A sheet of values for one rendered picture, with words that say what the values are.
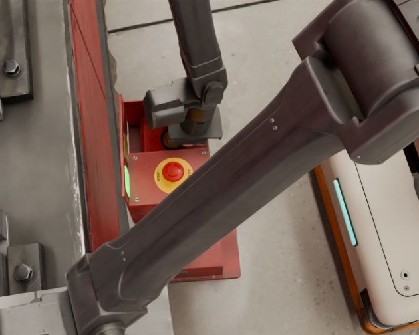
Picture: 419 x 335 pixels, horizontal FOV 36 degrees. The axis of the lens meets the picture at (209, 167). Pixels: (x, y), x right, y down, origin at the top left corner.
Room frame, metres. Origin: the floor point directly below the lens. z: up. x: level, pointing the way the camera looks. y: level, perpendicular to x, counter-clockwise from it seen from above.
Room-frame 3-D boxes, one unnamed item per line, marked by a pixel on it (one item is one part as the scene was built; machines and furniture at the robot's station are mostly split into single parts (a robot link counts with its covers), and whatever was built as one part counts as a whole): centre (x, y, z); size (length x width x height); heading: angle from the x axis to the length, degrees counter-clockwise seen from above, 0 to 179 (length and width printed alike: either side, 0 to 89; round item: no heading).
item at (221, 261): (0.45, 0.05, 0.06); 0.25 x 0.20 x 0.12; 92
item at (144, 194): (0.45, 0.08, 0.75); 0.20 x 0.16 x 0.18; 2
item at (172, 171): (0.41, 0.07, 0.79); 0.04 x 0.04 x 0.04
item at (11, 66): (0.57, 0.34, 0.91); 0.03 x 0.03 x 0.02
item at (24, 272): (0.21, 0.30, 0.91); 0.03 x 0.03 x 0.02
